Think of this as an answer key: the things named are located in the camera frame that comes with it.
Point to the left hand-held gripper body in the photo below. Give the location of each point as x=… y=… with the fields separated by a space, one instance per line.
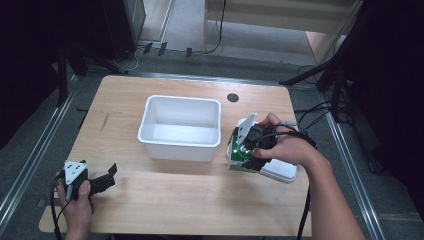
x=75 y=171

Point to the person's left hand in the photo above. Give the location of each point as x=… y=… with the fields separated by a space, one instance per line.
x=76 y=215

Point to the metal floor rail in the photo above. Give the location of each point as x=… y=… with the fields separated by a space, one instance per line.
x=200 y=76
x=354 y=180
x=51 y=121

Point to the black metal stand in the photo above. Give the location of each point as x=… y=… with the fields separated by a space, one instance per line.
x=62 y=83
x=338 y=96

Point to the light wooden furniture frame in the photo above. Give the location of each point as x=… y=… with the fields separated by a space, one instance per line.
x=266 y=13

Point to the black floor tape piece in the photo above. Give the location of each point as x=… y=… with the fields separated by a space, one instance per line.
x=162 y=49
x=189 y=52
x=148 y=48

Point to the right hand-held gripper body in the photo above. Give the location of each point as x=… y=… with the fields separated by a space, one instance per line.
x=263 y=136

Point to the dark cabinet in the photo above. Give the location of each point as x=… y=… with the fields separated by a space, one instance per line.
x=116 y=26

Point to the white plastic storage box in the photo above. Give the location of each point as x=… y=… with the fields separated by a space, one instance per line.
x=180 y=133

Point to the green and white carton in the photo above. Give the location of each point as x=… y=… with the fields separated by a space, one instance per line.
x=235 y=165

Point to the black round table grommet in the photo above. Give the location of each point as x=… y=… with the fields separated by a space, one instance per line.
x=233 y=98

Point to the person's right hand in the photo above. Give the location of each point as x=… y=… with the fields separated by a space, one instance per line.
x=293 y=148

